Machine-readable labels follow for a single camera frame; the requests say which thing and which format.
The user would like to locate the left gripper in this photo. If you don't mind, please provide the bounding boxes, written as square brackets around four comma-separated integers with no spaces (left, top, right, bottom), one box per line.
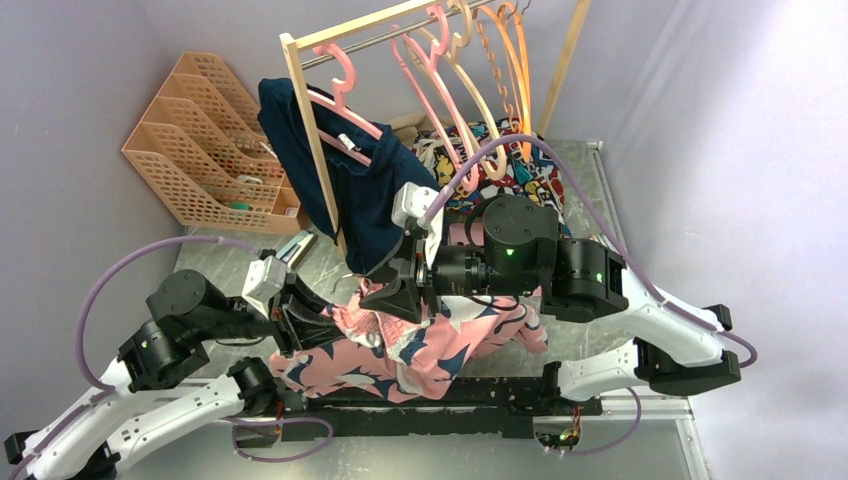
[195,268,360,355]

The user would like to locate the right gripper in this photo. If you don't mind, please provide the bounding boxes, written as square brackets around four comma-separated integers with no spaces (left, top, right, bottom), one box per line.
[358,230,537,324]

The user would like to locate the pink patterned shorts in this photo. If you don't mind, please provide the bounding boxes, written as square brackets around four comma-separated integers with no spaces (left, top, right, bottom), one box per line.
[268,284,548,403]

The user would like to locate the yellow hanger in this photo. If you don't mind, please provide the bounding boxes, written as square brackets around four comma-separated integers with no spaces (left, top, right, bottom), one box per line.
[330,273,362,295]

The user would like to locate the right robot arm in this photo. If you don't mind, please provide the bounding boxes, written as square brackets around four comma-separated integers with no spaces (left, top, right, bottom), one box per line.
[363,195,742,414]

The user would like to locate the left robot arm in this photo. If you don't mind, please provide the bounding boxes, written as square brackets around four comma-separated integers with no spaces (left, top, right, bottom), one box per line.
[4,270,340,479]

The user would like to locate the navy blue shorts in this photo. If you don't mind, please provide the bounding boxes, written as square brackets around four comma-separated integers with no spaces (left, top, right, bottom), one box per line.
[257,78,440,274]

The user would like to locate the pink hanger with navy shorts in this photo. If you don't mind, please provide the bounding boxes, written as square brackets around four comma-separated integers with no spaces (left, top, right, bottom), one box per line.
[307,43,382,166]

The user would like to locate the tan wavy hanger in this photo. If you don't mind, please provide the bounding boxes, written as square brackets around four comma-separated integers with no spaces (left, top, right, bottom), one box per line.
[474,19,523,131]

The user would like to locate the beige wooden hanger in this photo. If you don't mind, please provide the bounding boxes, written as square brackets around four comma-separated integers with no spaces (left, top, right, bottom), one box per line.
[419,1,506,190]

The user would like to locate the orange hanger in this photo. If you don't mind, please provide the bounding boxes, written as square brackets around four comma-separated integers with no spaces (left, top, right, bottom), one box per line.
[473,2,533,135]

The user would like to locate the grey stapler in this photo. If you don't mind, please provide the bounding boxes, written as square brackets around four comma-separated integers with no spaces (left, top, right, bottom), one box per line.
[276,230,317,270]

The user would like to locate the pink clipboard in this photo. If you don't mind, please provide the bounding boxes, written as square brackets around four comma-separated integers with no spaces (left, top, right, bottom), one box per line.
[448,222,484,247]

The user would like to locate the colourful cartoon print cloth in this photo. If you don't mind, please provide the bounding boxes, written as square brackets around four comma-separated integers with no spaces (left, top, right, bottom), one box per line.
[411,130,571,236]

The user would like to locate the beige plastic file organizer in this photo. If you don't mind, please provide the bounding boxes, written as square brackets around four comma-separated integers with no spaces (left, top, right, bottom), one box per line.
[122,51,309,235]

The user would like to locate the set of coloured markers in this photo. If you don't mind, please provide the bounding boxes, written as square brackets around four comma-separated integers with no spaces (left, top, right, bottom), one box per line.
[588,233,616,251]

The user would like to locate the wooden clothes rack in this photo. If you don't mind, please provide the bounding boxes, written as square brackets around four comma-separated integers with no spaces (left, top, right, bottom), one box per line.
[280,1,591,228]

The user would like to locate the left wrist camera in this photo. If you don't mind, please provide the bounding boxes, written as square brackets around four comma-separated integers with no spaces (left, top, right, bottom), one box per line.
[241,256,288,319]

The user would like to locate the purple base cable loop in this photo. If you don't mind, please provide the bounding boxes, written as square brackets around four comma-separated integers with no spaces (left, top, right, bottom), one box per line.
[221,413,335,464]

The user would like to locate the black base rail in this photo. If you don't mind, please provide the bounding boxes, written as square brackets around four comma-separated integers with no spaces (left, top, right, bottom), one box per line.
[262,376,603,439]

